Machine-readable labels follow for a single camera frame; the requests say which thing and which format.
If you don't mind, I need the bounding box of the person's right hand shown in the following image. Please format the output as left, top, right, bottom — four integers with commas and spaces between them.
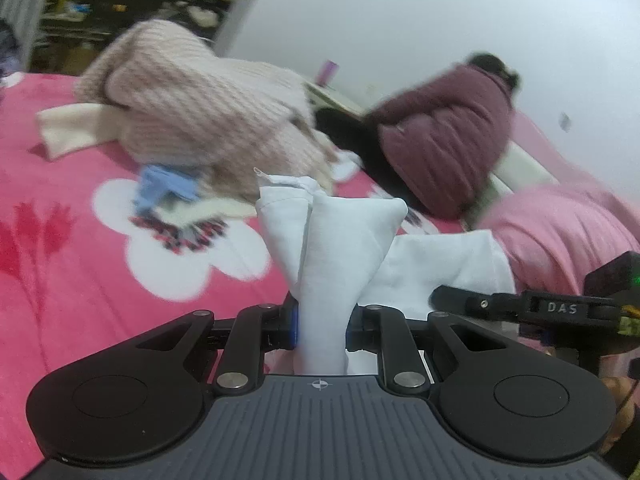
599, 377, 639, 458

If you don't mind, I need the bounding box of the white shirt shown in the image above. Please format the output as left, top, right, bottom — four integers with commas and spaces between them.
256, 172, 515, 375

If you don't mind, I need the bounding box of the blue cloth piece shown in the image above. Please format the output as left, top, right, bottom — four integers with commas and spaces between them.
134, 165, 200, 216

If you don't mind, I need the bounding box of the pink floral blanket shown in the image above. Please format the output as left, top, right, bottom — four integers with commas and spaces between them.
0, 71, 476, 480

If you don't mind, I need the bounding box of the pink pillow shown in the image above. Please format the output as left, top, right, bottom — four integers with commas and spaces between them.
476, 182, 639, 295

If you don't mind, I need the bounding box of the cream cloth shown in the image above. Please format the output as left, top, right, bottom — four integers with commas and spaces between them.
36, 103, 130, 162

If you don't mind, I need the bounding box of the person in maroon jacket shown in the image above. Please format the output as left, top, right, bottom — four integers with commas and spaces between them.
316, 53, 521, 220

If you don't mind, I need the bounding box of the purple cup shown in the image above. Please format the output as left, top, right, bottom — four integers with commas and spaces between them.
314, 61, 338, 88

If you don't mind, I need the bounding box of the pink knit sweater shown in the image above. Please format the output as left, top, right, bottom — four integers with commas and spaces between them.
75, 20, 335, 200

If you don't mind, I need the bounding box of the beige towel garment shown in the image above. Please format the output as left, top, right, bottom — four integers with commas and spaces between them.
160, 196, 256, 226

